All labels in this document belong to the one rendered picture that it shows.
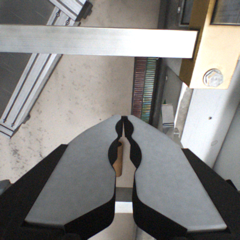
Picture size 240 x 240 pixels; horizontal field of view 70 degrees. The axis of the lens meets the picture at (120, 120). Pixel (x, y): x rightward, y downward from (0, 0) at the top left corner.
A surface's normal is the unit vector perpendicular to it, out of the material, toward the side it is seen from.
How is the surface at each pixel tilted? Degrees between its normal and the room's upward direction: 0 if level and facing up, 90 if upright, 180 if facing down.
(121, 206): 0
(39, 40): 0
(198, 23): 90
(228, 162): 90
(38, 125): 0
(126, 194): 90
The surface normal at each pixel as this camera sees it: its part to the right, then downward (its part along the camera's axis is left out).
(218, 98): -0.02, 0.50
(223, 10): -1.00, -0.04
